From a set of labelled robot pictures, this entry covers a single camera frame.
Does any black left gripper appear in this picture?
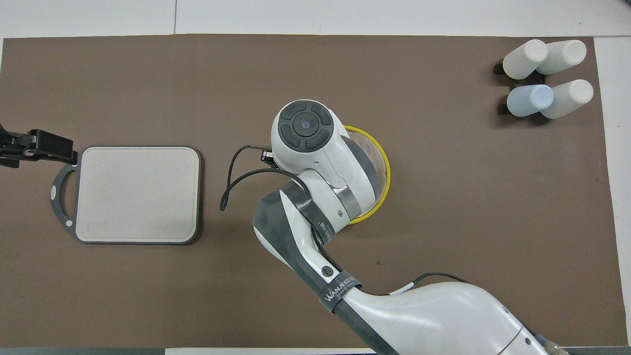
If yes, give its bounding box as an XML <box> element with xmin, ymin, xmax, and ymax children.
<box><xmin>0</xmin><ymin>123</ymin><xmax>79</xmax><ymax>169</ymax></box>

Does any clear steamer lid yellow rim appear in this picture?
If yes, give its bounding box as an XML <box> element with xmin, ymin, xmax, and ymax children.
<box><xmin>344</xmin><ymin>125</ymin><xmax>391</xmax><ymax>222</ymax></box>

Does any yellow bamboo steamer basket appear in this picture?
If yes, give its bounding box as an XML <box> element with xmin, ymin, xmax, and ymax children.
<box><xmin>347</xmin><ymin>205</ymin><xmax>383</xmax><ymax>225</ymax></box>

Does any white cutting board grey rim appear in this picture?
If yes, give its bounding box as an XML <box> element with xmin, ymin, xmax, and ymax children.
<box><xmin>50</xmin><ymin>145</ymin><xmax>203</xmax><ymax>246</ymax></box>

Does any brown table mat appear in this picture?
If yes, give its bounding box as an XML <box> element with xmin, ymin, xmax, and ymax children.
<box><xmin>0</xmin><ymin>34</ymin><xmax>629</xmax><ymax>350</ymax></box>

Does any black bottle rack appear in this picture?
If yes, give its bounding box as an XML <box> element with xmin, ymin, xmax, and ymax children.
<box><xmin>493</xmin><ymin>62</ymin><xmax>549</xmax><ymax>117</ymax></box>

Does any light blue plastic bottle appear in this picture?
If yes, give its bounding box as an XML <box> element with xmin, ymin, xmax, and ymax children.
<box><xmin>507</xmin><ymin>84</ymin><xmax>555</xmax><ymax>118</ymax></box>

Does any white plastic bottle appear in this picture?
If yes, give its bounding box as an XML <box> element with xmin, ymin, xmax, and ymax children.
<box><xmin>541</xmin><ymin>79</ymin><xmax>594</xmax><ymax>120</ymax></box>
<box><xmin>536</xmin><ymin>39</ymin><xmax>587</xmax><ymax>75</ymax></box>
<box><xmin>503</xmin><ymin>39</ymin><xmax>549</xmax><ymax>80</ymax></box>

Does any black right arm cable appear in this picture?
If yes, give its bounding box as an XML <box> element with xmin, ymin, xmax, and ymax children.
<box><xmin>220</xmin><ymin>144</ymin><xmax>470</xmax><ymax>297</ymax></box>

